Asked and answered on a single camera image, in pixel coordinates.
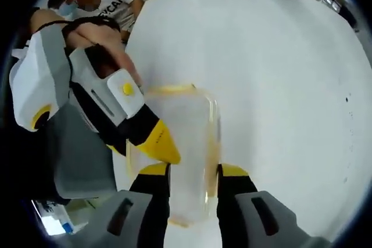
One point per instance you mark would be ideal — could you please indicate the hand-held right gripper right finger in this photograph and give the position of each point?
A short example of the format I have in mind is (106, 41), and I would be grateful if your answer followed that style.
(241, 216)

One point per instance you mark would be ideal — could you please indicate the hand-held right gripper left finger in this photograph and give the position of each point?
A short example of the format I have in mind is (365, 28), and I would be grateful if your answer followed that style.
(151, 201)

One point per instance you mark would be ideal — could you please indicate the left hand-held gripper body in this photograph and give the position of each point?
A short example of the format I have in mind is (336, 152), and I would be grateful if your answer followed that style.
(37, 79)

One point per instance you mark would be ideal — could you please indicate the clear container with yellow buckles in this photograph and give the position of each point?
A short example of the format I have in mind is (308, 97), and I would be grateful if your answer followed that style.
(189, 132)

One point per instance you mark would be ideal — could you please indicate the person's left hand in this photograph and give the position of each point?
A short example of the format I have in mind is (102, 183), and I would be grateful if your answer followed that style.
(98, 39)

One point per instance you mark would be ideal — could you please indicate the blue face mask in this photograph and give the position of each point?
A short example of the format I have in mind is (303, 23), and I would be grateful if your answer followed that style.
(68, 8)

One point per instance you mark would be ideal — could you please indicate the grey cloth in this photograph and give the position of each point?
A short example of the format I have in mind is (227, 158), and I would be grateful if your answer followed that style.
(81, 161)

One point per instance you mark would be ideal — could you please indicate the white and blue box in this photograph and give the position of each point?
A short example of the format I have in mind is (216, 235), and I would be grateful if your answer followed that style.
(65, 226)

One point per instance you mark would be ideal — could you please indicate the dark furniture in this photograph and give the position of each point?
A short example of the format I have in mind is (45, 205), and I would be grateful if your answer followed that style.
(334, 1)

